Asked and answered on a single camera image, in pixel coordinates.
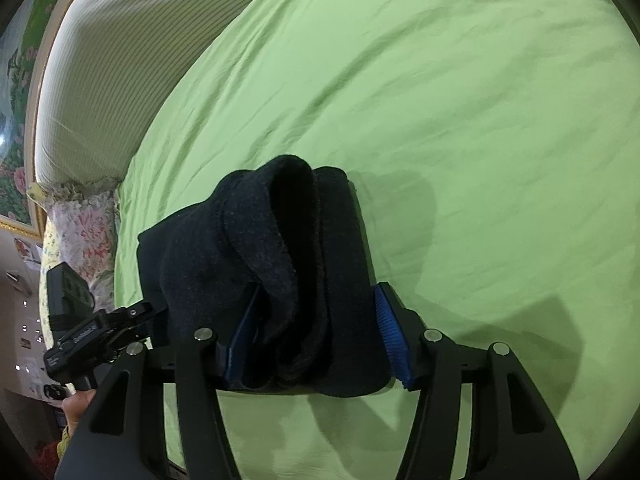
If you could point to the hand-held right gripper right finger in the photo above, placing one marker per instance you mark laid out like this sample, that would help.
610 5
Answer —
391 332

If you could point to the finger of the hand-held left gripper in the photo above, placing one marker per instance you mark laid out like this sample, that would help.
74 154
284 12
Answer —
137 312
122 339

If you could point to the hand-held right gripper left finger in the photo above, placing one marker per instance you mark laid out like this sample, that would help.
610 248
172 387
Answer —
242 340

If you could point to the dark navy pants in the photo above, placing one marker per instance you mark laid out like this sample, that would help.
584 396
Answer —
325 260

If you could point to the person's left forearm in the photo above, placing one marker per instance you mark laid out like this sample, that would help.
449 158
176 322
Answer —
62 445

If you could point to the person's left hand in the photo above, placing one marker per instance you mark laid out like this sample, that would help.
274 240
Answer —
77 407

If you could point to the yellow floral pillow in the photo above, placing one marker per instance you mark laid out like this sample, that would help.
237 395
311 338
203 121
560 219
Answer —
47 260

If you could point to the pink floral pillow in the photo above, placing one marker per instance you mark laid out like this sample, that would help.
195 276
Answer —
90 240

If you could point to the gold framed floral painting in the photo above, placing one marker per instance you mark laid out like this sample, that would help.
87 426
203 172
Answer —
15 135

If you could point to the green bed sheet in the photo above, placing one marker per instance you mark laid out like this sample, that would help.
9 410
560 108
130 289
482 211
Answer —
450 110

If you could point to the white striped headboard cushion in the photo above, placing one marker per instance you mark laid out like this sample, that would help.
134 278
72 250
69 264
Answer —
125 60

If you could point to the small wall photos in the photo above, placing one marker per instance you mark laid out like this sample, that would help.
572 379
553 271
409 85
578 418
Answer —
27 251

